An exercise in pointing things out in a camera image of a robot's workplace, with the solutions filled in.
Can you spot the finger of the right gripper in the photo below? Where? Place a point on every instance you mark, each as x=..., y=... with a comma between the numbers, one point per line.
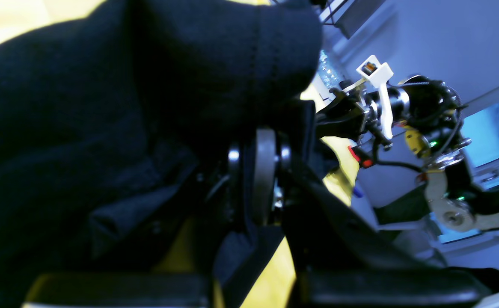
x=342, y=118
x=386, y=117

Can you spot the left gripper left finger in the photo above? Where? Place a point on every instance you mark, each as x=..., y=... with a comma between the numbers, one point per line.
x=174, y=258

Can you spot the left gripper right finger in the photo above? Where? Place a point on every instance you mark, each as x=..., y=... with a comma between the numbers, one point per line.
x=338, y=258

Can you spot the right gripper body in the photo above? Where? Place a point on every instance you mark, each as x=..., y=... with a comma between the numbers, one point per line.
x=399, y=104

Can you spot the dark navy T-shirt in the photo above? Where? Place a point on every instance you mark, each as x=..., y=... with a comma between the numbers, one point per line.
x=102, y=118

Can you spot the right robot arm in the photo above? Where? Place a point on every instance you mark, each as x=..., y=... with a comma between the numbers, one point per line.
x=430, y=112

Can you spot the right red-tipped table clamp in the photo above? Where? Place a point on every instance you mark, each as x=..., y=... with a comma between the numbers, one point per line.
x=363, y=158

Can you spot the yellow table cloth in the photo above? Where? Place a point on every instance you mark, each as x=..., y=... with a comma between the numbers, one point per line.
x=256, y=246

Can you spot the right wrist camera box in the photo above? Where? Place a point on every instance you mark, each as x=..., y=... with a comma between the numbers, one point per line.
x=374, y=72

